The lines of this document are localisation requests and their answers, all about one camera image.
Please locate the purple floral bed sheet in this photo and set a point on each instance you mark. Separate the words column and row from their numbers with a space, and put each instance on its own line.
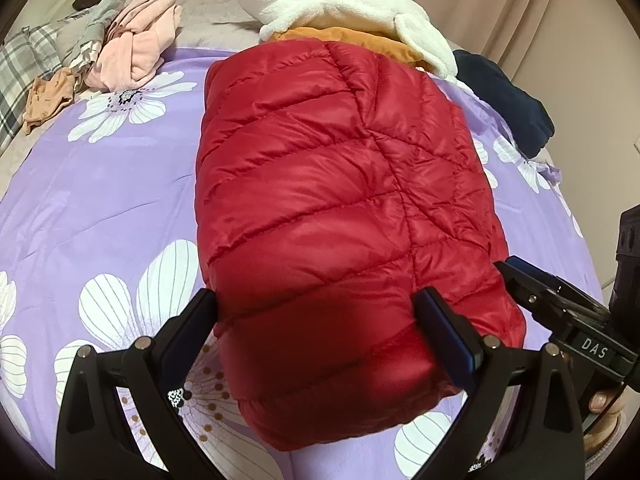
column 98, row 246

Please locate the navy folded garment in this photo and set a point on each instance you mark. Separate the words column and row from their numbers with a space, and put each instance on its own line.
column 527, row 118

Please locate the small tan garment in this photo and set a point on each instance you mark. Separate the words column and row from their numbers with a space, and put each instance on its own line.
column 47, row 97

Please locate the orange folded garment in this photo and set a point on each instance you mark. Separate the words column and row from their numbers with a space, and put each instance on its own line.
column 391, row 48

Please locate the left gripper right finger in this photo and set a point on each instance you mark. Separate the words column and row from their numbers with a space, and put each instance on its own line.
column 544, row 436

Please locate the black camera box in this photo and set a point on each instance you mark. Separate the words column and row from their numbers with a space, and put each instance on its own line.
column 624, row 301

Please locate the plaid grey garment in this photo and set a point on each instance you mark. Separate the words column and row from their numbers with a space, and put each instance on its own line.
column 40, row 51

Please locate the white fleece garment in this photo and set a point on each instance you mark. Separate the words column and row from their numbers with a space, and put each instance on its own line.
column 402, row 20

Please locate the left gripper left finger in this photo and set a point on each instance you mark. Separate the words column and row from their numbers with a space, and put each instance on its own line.
column 94, row 439

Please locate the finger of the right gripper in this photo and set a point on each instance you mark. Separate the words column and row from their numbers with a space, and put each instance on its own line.
column 544, row 311
column 522, row 277

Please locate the person's right hand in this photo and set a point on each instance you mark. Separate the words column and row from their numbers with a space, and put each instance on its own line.
column 600, row 398

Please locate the red puffer jacket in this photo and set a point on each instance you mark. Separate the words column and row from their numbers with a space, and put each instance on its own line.
column 331, row 184

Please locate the pink garment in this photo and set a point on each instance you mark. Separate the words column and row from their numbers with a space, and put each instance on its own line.
column 135, row 43

